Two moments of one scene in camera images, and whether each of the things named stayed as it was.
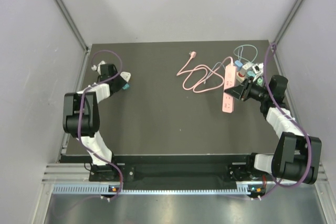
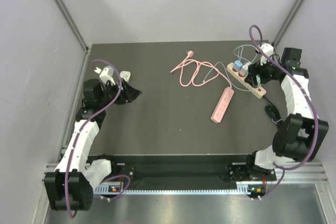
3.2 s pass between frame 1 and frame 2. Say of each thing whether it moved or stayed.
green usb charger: stayed
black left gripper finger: moved
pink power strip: moved
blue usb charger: stayed
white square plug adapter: stayed
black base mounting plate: stayed
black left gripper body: moved
